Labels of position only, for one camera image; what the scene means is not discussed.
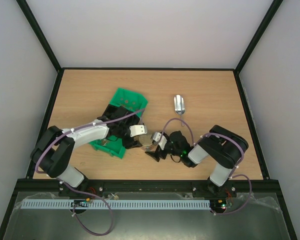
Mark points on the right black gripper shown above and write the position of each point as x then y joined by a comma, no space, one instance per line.
160,153

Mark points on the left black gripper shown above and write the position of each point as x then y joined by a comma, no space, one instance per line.
131,143

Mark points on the clear glass jar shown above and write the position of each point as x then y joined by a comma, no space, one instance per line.
148,148

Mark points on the gold jar lid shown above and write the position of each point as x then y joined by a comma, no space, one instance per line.
145,140

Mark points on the green black bin set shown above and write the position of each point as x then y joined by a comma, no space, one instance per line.
123,103

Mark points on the silver metal scoop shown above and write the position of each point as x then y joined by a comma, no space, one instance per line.
179,107

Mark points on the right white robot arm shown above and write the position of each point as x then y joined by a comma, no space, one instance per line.
225,147

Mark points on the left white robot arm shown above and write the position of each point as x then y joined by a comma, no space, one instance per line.
51,154

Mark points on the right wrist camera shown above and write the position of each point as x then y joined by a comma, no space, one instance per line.
159,140

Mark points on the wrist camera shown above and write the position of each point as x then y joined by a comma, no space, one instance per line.
159,140
138,130

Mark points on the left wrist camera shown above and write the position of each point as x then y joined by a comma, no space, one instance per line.
138,130

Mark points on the light blue cable duct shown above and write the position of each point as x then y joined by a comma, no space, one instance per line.
67,204

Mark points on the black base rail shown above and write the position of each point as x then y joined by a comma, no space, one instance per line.
199,188

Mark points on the black cage frame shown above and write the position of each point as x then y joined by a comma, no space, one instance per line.
272,10

